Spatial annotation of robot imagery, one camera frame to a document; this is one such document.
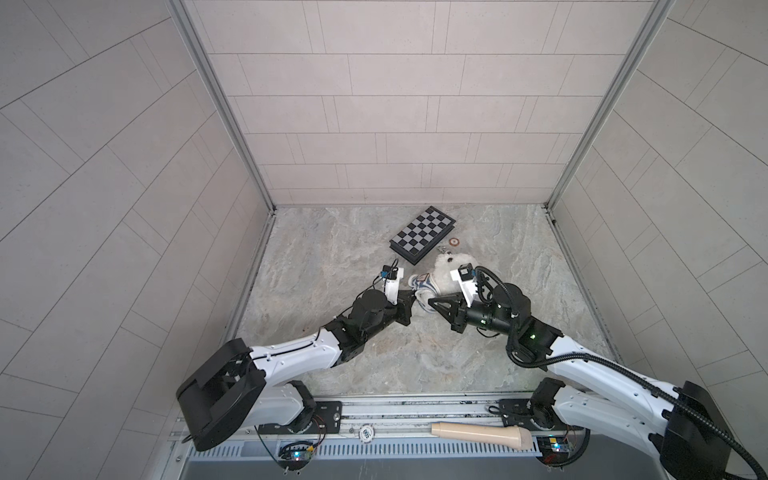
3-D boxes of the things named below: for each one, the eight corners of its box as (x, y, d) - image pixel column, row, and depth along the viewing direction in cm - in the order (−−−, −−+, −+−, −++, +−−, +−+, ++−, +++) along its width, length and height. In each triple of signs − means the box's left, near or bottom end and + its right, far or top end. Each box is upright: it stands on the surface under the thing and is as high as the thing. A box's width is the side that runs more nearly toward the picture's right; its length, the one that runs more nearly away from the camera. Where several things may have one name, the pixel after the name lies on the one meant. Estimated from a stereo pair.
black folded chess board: (389, 246, 107) (388, 240, 104) (431, 211, 118) (431, 204, 115) (414, 266, 101) (414, 260, 99) (455, 227, 113) (457, 221, 110)
